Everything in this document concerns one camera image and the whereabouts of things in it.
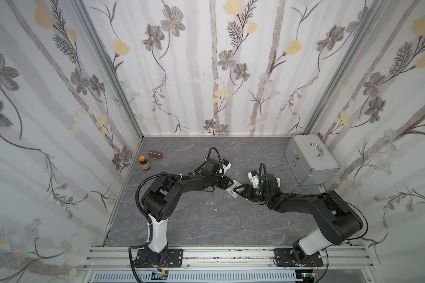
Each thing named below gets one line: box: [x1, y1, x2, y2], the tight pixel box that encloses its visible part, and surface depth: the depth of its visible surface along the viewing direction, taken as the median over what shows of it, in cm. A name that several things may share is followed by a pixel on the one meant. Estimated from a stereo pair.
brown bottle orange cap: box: [138, 155, 151, 171], surface depth 101 cm
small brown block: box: [148, 150, 163, 159], surface depth 112 cm
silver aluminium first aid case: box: [283, 134, 341, 186], surface depth 94 cm
